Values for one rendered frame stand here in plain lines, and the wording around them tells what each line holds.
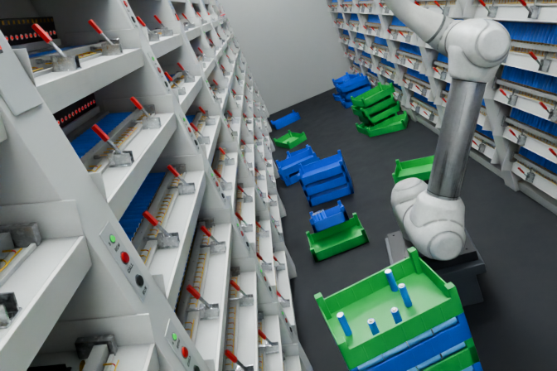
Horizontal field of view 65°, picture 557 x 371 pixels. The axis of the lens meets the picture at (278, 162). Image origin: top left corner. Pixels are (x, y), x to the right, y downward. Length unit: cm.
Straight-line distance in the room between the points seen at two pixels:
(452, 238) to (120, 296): 106
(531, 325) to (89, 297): 146
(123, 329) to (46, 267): 17
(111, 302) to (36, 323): 17
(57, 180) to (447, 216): 116
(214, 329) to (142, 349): 31
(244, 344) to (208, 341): 26
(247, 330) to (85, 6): 94
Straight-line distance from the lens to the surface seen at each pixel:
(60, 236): 63
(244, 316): 127
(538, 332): 176
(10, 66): 65
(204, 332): 97
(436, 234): 145
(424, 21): 154
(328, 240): 248
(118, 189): 75
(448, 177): 147
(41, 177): 60
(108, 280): 65
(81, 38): 129
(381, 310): 121
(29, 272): 57
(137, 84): 127
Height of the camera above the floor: 128
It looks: 19 degrees down
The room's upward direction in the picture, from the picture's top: 24 degrees counter-clockwise
